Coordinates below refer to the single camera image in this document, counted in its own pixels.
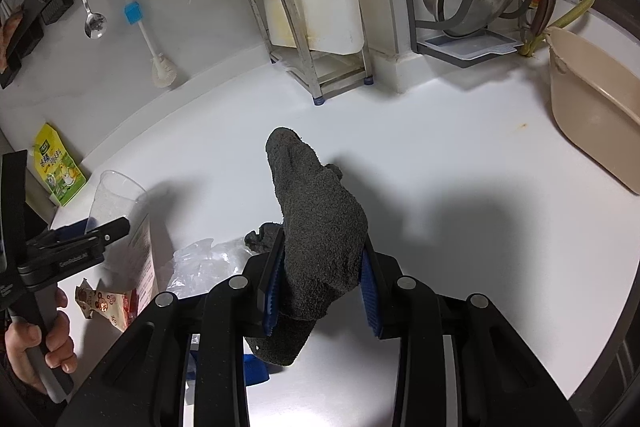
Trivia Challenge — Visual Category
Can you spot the clear plastic cup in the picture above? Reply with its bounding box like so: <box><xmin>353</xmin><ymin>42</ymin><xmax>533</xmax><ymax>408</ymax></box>
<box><xmin>86</xmin><ymin>170</ymin><xmax>148</xmax><ymax>272</ymax></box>

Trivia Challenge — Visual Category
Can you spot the red patterned snack bag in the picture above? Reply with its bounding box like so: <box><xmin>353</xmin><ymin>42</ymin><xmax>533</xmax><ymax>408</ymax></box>
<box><xmin>75</xmin><ymin>279</ymin><xmax>139</xmax><ymax>332</ymax></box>

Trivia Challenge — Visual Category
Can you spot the clear plastic bag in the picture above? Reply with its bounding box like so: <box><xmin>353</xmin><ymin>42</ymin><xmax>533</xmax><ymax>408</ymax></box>
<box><xmin>165</xmin><ymin>237</ymin><xmax>253</xmax><ymax>299</ymax></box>

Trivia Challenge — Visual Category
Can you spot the dark grey cloth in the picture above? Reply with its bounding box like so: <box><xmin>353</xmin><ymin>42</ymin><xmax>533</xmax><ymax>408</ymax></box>
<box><xmin>244</xmin><ymin>128</ymin><xmax>368</xmax><ymax>366</ymax></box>

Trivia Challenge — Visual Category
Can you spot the person's left hand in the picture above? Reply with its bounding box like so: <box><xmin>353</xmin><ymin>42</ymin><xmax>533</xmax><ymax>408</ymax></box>
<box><xmin>4</xmin><ymin>288</ymin><xmax>78</xmax><ymax>395</ymax></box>

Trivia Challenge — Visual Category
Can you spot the yellow green seasoning pouch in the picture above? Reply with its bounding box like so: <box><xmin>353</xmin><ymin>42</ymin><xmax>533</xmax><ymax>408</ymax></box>
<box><xmin>34</xmin><ymin>124</ymin><xmax>86</xmax><ymax>207</ymax></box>

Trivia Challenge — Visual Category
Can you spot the pink paper receipt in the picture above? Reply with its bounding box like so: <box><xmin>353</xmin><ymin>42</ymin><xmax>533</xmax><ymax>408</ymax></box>
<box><xmin>130</xmin><ymin>216</ymin><xmax>158</xmax><ymax>310</ymax></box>

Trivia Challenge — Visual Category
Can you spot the blue white bottle brush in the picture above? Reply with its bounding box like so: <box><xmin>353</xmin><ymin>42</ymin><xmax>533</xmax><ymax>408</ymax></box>
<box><xmin>124</xmin><ymin>1</ymin><xmax>178</xmax><ymax>89</ymax></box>

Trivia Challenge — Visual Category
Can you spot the hanging metal spoon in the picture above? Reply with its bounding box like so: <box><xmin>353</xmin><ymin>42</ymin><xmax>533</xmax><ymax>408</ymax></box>
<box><xmin>81</xmin><ymin>0</ymin><xmax>106</xmax><ymax>39</ymax></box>

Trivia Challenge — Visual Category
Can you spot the orange sponge cloth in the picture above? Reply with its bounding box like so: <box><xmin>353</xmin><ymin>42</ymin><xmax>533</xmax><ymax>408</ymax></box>
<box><xmin>0</xmin><ymin>11</ymin><xmax>23</xmax><ymax>72</ymax></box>

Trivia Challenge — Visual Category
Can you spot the steel cutting board rack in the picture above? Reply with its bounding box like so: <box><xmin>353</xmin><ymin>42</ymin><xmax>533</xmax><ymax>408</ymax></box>
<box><xmin>248</xmin><ymin>0</ymin><xmax>374</xmax><ymax>106</ymax></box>

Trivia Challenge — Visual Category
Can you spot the beige plastic basin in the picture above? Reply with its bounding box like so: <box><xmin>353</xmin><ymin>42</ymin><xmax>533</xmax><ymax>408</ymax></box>
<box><xmin>546</xmin><ymin>27</ymin><xmax>640</xmax><ymax>194</ymax></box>

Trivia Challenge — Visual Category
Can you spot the yellow green hose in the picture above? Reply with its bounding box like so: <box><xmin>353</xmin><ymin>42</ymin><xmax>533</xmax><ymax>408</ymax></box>
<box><xmin>516</xmin><ymin>0</ymin><xmax>598</xmax><ymax>58</ymax></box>

